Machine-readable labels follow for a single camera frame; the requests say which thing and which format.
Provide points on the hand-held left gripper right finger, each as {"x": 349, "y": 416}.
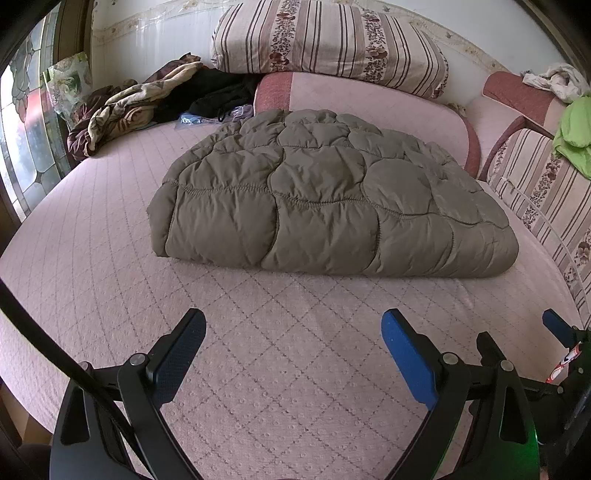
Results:
{"x": 406, "y": 355}

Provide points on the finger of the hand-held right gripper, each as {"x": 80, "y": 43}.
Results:
{"x": 556, "y": 323}
{"x": 487, "y": 346}

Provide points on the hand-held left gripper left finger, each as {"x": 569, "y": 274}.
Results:
{"x": 182, "y": 344}

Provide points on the olive puffer jacket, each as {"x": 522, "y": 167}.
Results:
{"x": 332, "y": 198}

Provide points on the pink quilted bed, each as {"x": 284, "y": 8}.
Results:
{"x": 277, "y": 346}

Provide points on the striped floral sofa cushion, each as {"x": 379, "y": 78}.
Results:
{"x": 545, "y": 198}

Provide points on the green garment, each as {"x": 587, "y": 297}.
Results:
{"x": 575, "y": 134}

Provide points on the wooden armrest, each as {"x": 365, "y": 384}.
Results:
{"x": 508, "y": 134}

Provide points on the clear plastic bag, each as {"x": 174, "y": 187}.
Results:
{"x": 217, "y": 117}

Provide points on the brown floral blanket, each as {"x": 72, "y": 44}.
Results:
{"x": 115, "y": 113}

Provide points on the white cloth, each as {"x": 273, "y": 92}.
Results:
{"x": 554, "y": 78}

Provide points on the black garment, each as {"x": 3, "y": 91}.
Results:
{"x": 221, "y": 94}

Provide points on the pink bolster cushion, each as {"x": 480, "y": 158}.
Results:
{"x": 364, "y": 104}

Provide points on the stained glass window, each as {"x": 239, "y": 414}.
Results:
{"x": 27, "y": 120}

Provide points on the striped floral pillow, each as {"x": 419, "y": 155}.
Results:
{"x": 332, "y": 44}

